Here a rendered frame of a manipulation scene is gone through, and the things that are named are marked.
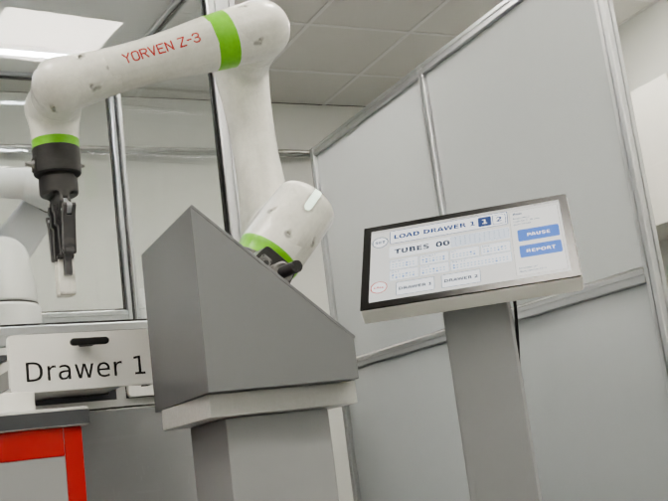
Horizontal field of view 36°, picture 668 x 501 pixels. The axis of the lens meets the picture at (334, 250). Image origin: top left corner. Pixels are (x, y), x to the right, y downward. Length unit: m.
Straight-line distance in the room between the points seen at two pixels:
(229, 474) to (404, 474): 2.49
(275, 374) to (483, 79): 2.10
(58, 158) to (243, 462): 0.70
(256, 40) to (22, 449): 0.93
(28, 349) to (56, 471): 0.39
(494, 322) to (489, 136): 1.25
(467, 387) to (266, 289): 0.84
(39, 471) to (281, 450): 0.42
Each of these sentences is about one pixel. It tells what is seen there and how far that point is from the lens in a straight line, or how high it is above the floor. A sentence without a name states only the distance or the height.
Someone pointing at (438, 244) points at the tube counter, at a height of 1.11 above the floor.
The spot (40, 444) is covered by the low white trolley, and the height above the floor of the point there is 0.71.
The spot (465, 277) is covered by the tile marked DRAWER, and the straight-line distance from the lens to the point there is 2.46.
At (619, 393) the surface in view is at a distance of 3.17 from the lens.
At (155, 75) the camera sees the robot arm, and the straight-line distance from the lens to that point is 2.06.
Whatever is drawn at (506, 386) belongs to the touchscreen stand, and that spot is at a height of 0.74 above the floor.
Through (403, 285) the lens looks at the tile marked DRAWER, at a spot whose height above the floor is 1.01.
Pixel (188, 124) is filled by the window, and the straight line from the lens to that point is 2.61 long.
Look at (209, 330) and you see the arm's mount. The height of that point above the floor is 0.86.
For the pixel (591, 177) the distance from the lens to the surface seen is 3.22.
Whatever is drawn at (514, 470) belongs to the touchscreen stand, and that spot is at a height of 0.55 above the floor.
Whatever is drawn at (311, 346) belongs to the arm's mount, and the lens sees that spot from 1.81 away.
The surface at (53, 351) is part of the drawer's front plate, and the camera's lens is 2.05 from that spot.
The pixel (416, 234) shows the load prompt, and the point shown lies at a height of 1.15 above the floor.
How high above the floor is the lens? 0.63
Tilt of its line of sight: 11 degrees up
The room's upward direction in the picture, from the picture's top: 7 degrees counter-clockwise
